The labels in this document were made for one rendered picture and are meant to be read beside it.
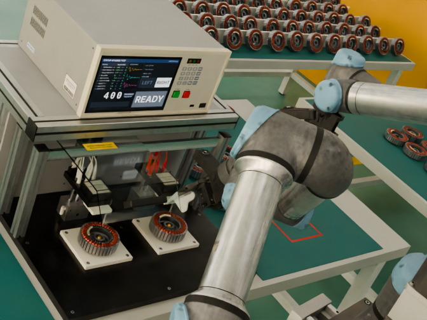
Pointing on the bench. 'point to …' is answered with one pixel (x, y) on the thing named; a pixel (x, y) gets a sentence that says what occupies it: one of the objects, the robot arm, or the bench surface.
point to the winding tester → (121, 49)
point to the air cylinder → (72, 208)
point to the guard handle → (145, 202)
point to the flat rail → (154, 146)
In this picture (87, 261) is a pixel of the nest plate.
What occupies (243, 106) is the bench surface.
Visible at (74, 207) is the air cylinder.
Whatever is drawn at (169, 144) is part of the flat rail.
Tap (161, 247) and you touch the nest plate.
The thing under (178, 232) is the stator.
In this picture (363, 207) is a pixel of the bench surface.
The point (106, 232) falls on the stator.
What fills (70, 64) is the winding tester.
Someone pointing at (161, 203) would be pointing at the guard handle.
